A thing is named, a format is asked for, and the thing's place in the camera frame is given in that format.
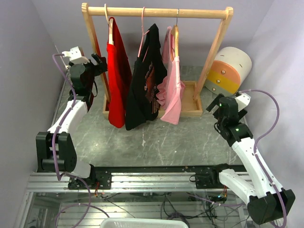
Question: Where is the red t shirt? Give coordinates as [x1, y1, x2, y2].
[107, 17, 132, 128]

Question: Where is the light wooden hanger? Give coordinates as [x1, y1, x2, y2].
[104, 3, 114, 45]

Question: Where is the black printed t shirt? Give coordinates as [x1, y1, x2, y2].
[125, 24, 167, 131]

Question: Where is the pink wire hanger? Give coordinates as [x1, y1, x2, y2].
[137, 7, 149, 57]

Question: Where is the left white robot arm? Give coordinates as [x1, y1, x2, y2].
[36, 52, 107, 189]

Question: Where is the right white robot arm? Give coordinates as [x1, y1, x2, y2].
[207, 93, 295, 228]

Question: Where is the pink t shirt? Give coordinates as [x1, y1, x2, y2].
[156, 27, 185, 125]

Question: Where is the wooden hanger metal hook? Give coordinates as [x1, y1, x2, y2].
[171, 9, 180, 57]

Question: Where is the wooden clothes rack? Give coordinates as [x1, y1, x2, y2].
[81, 2, 234, 117]

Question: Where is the round pastel drawer cabinet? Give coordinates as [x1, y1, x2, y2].
[204, 47, 252, 96]

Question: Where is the white plastic basket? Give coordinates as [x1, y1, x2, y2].
[100, 218, 188, 228]

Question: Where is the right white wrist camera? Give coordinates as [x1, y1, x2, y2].
[235, 93, 251, 112]

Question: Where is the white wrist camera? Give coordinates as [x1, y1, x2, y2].
[62, 46, 89, 64]
[235, 93, 251, 112]

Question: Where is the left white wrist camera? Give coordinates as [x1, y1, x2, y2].
[62, 46, 89, 64]

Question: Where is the aluminium mounting rail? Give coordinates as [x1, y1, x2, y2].
[26, 172, 223, 193]

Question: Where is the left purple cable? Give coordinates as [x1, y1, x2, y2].
[52, 53, 114, 228]

